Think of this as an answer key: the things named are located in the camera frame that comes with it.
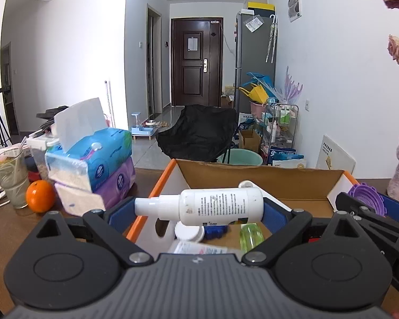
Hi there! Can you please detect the clear plastic bag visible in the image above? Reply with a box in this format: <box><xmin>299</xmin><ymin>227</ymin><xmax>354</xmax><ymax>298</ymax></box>
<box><xmin>245</xmin><ymin>15</ymin><xmax>265</xmax><ymax>33</ymax></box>

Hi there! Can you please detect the white tissue sheet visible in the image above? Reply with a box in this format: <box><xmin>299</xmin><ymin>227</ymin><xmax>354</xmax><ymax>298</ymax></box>
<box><xmin>54</xmin><ymin>98</ymin><xmax>107</xmax><ymax>150</ymax></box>

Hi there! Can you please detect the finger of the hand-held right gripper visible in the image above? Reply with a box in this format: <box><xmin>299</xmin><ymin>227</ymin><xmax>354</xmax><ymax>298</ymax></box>
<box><xmin>335</xmin><ymin>192</ymin><xmax>399</xmax><ymax>263</ymax></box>
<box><xmin>381</xmin><ymin>193</ymin><xmax>399</xmax><ymax>223</ymax></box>

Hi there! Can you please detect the purple feather decoration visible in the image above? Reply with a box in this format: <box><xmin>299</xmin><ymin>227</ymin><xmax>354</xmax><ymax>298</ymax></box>
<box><xmin>279</xmin><ymin>66</ymin><xmax>303</xmax><ymax>104</ymax></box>

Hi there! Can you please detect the white mop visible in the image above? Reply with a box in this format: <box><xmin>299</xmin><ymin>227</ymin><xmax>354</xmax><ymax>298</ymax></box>
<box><xmin>105</xmin><ymin>80</ymin><xmax>115</xmax><ymax>128</ymax></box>

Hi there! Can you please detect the dark brown entrance door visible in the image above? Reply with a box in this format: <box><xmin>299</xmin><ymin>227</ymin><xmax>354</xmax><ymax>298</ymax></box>
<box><xmin>171</xmin><ymin>18</ymin><xmax>224</xmax><ymax>107</ymax></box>

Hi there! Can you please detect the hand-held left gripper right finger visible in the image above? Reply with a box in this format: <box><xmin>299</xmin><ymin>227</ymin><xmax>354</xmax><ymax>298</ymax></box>
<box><xmin>241</xmin><ymin>198</ymin><xmax>373</xmax><ymax>267</ymax></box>

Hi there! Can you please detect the yellow green bottle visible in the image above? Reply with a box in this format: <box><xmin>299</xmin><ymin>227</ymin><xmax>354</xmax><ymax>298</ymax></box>
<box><xmin>239</xmin><ymin>223</ymin><xmax>265</xmax><ymax>253</ymax></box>

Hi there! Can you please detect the grey refrigerator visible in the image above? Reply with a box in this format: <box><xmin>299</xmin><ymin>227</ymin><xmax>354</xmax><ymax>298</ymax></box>
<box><xmin>235</xmin><ymin>11</ymin><xmax>277</xmax><ymax>114</ymax></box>

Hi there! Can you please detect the white wall panel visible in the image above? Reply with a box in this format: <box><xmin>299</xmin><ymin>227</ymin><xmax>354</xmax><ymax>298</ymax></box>
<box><xmin>288</xmin><ymin>0</ymin><xmax>301</xmax><ymax>23</ymax></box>

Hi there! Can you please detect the pink bucket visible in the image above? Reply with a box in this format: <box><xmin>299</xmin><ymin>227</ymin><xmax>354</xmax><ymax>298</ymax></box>
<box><xmin>250</xmin><ymin>101</ymin><xmax>267</xmax><ymax>118</ymax></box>

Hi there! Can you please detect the interior door frame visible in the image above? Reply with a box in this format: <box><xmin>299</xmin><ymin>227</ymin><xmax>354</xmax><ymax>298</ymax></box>
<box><xmin>147</xmin><ymin>5</ymin><xmax>163</xmax><ymax>117</ymax></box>

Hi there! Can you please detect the white spray bottle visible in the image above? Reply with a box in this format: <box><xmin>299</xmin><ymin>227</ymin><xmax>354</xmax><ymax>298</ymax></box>
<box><xmin>134</xmin><ymin>187</ymin><xmax>265</xmax><ymax>226</ymax></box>

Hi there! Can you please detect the purple ribbed cap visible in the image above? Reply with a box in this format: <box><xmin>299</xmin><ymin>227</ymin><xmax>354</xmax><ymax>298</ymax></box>
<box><xmin>347</xmin><ymin>182</ymin><xmax>386</xmax><ymax>218</ymax></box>

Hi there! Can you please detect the white folded umbrella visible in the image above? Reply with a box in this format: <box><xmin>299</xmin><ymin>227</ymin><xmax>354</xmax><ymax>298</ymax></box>
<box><xmin>265</xmin><ymin>15</ymin><xmax>279</xmax><ymax>64</ymax></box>

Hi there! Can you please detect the white bottle cap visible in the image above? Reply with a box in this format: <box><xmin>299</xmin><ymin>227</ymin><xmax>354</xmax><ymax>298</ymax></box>
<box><xmin>174</xmin><ymin>223</ymin><xmax>205</xmax><ymax>241</ymax></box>

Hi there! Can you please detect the white printed bag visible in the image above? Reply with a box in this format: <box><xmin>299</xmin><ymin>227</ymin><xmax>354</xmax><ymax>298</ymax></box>
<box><xmin>272</xmin><ymin>159</ymin><xmax>308</xmax><ymax>168</ymax></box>

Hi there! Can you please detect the clear white-lidded plastic container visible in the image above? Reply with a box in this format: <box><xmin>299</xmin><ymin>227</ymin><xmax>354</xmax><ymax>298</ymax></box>
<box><xmin>27</xmin><ymin>135</ymin><xmax>62</xmax><ymax>181</ymax></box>

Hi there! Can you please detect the white board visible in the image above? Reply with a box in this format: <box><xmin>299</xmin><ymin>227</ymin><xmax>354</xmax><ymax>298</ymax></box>
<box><xmin>316</xmin><ymin>135</ymin><xmax>356</xmax><ymax>173</ymax></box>

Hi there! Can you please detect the white printed tube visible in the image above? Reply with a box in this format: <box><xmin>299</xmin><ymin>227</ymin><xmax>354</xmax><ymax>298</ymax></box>
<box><xmin>168</xmin><ymin>240</ymin><xmax>228</xmax><ymax>256</ymax></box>

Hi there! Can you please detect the blue printed bag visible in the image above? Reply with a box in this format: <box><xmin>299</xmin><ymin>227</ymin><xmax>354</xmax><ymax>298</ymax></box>
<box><xmin>268</xmin><ymin>146</ymin><xmax>305</xmax><ymax>165</ymax></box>

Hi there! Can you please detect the blue pet feeder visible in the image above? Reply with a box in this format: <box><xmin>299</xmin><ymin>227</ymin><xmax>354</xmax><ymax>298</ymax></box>
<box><xmin>131</xmin><ymin>112</ymin><xmax>158</xmax><ymax>143</ymax></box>

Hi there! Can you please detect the blue plastic item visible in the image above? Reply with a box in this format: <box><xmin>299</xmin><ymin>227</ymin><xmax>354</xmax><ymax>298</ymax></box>
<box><xmin>247</xmin><ymin>72</ymin><xmax>275</xmax><ymax>89</ymax></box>

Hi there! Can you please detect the blue bottle cap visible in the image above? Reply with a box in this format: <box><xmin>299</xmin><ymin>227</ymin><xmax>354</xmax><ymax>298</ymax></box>
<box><xmin>204</xmin><ymin>226</ymin><xmax>228</xmax><ymax>239</ymax></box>

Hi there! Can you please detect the yellow watering can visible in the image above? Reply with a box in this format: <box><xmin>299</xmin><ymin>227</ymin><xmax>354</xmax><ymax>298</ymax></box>
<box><xmin>239</xmin><ymin>85</ymin><xmax>267</xmax><ymax>104</ymax></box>

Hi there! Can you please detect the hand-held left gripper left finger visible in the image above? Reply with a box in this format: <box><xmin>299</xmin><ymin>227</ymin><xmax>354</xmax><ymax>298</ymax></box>
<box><xmin>28</xmin><ymin>197</ymin><xmax>154</xmax><ymax>268</ymax></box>

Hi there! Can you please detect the orange fruit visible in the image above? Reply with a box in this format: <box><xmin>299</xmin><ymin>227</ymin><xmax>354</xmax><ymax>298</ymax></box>
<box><xmin>26</xmin><ymin>179</ymin><xmax>56</xmax><ymax>213</ymax></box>

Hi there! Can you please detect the blue white package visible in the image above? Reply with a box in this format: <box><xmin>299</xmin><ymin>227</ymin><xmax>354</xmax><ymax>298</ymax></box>
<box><xmin>238</xmin><ymin>113</ymin><xmax>255</xmax><ymax>132</ymax></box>

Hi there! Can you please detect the orange white cardboard box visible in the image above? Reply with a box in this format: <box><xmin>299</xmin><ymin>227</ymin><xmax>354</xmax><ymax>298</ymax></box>
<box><xmin>126</xmin><ymin>159</ymin><xmax>360</xmax><ymax>256</ymax></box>

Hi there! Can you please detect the clear glass cup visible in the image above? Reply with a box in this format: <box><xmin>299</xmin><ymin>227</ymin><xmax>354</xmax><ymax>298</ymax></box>
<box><xmin>0</xmin><ymin>149</ymin><xmax>30</xmax><ymax>209</ymax></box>

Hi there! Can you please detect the purple tissue pack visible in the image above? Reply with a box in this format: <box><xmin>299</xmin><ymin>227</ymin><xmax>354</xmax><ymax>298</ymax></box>
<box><xmin>55</xmin><ymin>158</ymin><xmax>136</xmax><ymax>216</ymax></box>

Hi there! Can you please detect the black folding chair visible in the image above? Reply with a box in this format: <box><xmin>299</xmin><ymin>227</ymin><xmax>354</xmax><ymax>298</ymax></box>
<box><xmin>157</xmin><ymin>104</ymin><xmax>239</xmax><ymax>163</ymax></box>

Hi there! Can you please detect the green plastic basin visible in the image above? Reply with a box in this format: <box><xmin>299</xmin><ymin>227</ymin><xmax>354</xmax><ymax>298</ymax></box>
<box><xmin>217</xmin><ymin>148</ymin><xmax>263</xmax><ymax>166</ymax></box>

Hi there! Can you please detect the small brown cardboard box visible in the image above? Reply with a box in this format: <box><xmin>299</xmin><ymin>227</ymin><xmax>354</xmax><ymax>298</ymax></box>
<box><xmin>238</xmin><ymin>129</ymin><xmax>263</xmax><ymax>153</ymax></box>

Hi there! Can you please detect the yellow black box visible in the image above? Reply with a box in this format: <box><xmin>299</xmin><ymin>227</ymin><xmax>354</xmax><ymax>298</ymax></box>
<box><xmin>248</xmin><ymin>2</ymin><xmax>276</xmax><ymax>12</ymax></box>

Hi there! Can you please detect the metal trolley rack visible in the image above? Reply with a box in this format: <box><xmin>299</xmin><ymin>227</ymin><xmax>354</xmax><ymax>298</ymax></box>
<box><xmin>264</xmin><ymin>98</ymin><xmax>300</xmax><ymax>165</ymax></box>

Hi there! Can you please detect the blue tissue pack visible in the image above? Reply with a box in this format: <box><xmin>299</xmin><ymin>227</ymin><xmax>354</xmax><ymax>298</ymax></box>
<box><xmin>46</xmin><ymin>128</ymin><xmax>133</xmax><ymax>193</ymax></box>

